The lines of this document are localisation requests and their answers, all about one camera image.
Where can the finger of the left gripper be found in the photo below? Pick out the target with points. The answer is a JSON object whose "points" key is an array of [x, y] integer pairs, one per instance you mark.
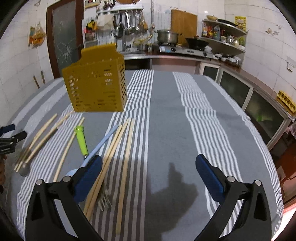
{"points": [[6, 129], [14, 139]]}

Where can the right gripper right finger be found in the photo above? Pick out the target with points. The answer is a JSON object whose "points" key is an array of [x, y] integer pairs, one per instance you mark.
{"points": [[253, 221]]}

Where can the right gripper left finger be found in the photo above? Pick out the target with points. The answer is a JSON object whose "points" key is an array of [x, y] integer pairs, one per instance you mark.
{"points": [[54, 212]]}

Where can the green handled peeler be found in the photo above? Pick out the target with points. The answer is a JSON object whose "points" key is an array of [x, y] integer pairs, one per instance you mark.
{"points": [[79, 130]]}

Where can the light blue handled knife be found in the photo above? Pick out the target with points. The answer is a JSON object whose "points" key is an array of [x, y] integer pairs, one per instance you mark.
{"points": [[98, 147]]}

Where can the person's left hand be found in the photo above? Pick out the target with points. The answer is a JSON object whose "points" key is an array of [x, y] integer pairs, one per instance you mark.
{"points": [[2, 169]]}

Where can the metal fork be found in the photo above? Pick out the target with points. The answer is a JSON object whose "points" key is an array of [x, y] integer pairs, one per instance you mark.
{"points": [[103, 200]]}

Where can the hanging plastic bag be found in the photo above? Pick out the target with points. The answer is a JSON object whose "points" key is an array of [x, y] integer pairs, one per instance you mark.
{"points": [[36, 36]]}

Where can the yellow perforated utensil holder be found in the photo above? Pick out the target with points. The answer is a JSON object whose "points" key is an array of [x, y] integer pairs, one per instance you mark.
{"points": [[96, 82]]}

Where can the grey white striped tablecloth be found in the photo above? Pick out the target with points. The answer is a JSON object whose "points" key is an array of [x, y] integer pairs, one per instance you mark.
{"points": [[176, 117]]}

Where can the dark wooden framed door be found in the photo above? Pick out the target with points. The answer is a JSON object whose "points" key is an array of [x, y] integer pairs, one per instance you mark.
{"points": [[64, 34]]}

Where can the yellow egg tray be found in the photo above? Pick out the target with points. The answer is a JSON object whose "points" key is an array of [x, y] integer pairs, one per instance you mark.
{"points": [[285, 99]]}

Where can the hanging utensil rack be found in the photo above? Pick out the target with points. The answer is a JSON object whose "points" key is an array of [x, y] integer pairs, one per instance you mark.
{"points": [[127, 19]]}

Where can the steel gas stove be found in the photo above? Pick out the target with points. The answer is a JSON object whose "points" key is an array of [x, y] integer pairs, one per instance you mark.
{"points": [[184, 51]]}

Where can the steel cooking pot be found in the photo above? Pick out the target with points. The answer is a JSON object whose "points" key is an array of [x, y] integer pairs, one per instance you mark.
{"points": [[167, 37]]}

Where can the black wok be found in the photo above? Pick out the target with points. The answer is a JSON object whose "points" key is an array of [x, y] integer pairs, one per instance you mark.
{"points": [[197, 44]]}

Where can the wooden cutting board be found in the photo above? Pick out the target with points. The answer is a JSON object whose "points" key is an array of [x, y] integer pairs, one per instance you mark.
{"points": [[185, 24]]}

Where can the white wall switch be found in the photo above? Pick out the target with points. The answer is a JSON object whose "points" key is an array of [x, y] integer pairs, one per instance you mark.
{"points": [[291, 65]]}

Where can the corner wall shelf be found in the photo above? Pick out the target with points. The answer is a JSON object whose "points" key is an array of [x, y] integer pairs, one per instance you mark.
{"points": [[223, 37]]}

